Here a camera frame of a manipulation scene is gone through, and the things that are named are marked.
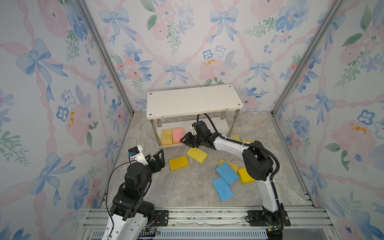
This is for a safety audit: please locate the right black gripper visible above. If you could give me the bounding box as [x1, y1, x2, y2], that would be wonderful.
[178, 133, 205, 149]

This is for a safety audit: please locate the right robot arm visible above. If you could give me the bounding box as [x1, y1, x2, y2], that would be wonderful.
[180, 121, 285, 230]

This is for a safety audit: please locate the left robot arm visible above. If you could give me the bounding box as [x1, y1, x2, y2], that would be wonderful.
[102, 146, 166, 240]

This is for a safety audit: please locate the white two-tier shelf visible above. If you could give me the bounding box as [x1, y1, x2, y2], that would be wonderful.
[147, 85, 244, 148]

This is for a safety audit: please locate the yellow sponge beside pink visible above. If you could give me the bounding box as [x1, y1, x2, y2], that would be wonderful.
[187, 148, 208, 164]

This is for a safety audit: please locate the yellow sponge under blue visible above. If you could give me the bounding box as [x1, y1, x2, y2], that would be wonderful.
[219, 160, 239, 173]

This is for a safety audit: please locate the upper blue sponge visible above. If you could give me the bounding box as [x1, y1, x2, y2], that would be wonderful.
[216, 163, 240, 186]

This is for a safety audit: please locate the dark yellow sponge centre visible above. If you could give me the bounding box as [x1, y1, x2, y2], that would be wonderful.
[242, 139, 254, 143]

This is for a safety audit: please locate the lower blue sponge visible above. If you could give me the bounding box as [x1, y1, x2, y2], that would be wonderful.
[213, 177, 234, 202]

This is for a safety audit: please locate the bright yellow sponge right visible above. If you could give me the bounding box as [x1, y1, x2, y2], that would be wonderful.
[237, 168, 255, 184]

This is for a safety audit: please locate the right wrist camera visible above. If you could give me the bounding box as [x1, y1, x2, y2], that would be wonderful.
[191, 123, 198, 135]

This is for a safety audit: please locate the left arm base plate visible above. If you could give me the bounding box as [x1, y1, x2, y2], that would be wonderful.
[146, 210, 170, 227]

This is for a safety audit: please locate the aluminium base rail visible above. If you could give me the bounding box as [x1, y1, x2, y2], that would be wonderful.
[78, 205, 337, 240]

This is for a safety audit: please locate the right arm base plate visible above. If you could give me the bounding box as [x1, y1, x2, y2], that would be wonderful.
[245, 210, 291, 228]

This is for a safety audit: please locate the left aluminium frame post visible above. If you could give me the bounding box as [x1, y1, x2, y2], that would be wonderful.
[74, 0, 134, 117]

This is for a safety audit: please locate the aluminium frame post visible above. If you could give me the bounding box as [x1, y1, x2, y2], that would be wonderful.
[271, 0, 345, 117]
[74, 0, 134, 117]

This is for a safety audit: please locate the right aluminium frame post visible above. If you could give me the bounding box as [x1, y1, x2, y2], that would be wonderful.
[271, 0, 345, 117]

